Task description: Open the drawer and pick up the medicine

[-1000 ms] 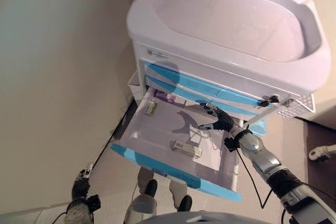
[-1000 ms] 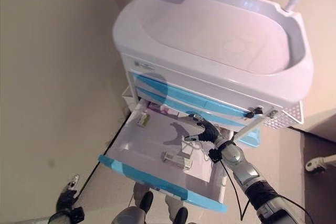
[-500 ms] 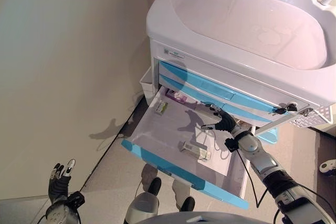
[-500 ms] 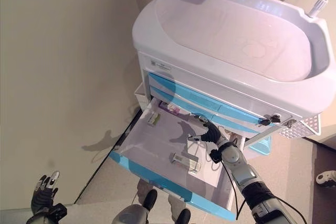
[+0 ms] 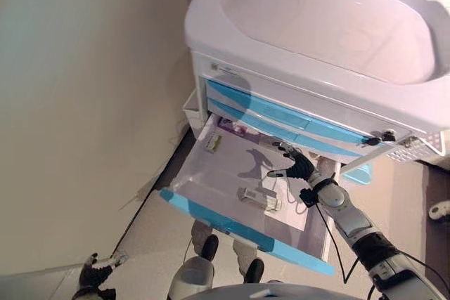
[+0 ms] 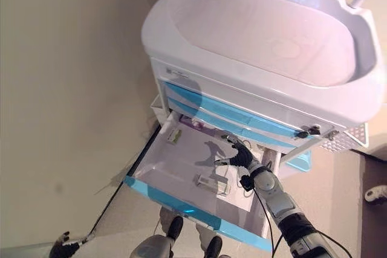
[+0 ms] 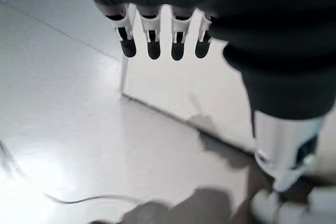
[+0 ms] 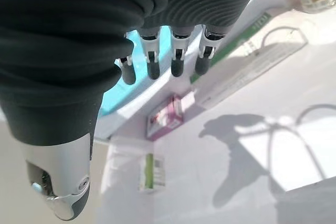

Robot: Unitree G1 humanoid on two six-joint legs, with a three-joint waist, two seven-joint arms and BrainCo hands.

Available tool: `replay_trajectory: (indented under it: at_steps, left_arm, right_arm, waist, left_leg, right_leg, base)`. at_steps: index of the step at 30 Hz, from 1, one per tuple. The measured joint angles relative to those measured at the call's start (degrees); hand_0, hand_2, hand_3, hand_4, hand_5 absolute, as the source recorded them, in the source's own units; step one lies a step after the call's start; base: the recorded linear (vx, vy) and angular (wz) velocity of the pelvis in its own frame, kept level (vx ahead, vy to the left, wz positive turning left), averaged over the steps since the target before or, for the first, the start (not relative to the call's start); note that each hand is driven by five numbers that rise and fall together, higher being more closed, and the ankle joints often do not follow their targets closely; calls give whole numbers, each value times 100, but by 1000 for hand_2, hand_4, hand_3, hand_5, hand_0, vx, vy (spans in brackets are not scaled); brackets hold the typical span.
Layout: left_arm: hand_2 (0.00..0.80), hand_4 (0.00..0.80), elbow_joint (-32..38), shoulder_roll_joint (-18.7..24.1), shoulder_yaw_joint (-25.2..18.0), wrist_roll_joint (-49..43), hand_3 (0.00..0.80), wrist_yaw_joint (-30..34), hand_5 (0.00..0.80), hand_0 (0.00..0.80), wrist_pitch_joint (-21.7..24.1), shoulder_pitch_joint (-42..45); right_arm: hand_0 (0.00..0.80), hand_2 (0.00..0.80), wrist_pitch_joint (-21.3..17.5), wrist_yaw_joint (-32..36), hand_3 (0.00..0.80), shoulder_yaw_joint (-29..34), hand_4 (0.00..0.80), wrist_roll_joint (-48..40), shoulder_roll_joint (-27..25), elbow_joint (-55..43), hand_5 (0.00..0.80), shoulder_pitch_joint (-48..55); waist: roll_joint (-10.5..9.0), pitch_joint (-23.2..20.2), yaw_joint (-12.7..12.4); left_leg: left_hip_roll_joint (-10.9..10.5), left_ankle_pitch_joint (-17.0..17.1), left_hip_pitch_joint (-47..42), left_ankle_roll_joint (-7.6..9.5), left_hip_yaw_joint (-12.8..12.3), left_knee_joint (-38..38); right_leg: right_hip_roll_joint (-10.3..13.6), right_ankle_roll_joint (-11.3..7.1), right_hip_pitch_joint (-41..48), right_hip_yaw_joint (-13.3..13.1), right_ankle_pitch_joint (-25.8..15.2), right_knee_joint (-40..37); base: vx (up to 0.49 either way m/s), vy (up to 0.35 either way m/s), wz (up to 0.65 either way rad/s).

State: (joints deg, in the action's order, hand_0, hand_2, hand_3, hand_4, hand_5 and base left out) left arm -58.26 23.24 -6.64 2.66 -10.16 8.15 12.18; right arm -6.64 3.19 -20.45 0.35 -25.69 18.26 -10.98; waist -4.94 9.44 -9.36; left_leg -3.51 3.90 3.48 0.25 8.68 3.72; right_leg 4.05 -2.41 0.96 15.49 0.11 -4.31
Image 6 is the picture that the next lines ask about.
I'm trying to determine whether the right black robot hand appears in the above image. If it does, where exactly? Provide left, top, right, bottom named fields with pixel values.
left=213, top=131, right=258, bottom=170

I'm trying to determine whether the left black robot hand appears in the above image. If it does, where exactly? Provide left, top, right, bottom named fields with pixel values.
left=50, top=231, right=88, bottom=258

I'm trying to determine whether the white blue medicine box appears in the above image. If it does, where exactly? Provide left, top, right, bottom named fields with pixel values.
left=193, top=174, right=230, bottom=195

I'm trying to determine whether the blue-front cart drawer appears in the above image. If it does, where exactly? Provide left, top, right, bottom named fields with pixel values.
left=123, top=109, right=284, bottom=253
left=163, top=79, right=303, bottom=137
left=167, top=97, right=291, bottom=147

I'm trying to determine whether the pink white medicine box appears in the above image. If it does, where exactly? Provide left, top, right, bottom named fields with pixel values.
left=181, top=115, right=218, bottom=135

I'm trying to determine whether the small green white medicine box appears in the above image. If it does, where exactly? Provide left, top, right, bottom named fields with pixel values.
left=166, top=129, right=184, bottom=144

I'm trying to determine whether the light blue waste bin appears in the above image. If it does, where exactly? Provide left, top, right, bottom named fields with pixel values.
left=285, top=149, right=312, bottom=173

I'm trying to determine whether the black key bunch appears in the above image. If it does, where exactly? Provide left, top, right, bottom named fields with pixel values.
left=294, top=124, right=321, bottom=140

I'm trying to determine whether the right grey robot leg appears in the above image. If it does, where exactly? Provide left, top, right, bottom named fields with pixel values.
left=205, top=235, right=223, bottom=258

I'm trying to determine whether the cart label sticker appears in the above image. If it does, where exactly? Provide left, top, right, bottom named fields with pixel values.
left=164, top=67, right=190, bottom=79

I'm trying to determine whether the white perforated side basket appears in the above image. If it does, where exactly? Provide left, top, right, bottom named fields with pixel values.
left=319, top=123, right=369, bottom=153

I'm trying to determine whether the white medical cart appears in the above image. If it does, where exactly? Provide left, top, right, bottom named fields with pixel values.
left=140, top=0, right=383, bottom=180

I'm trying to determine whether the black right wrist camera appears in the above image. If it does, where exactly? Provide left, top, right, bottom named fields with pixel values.
left=240, top=175, right=253, bottom=192

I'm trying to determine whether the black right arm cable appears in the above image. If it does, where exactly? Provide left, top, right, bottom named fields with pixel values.
left=253, top=164, right=353, bottom=258

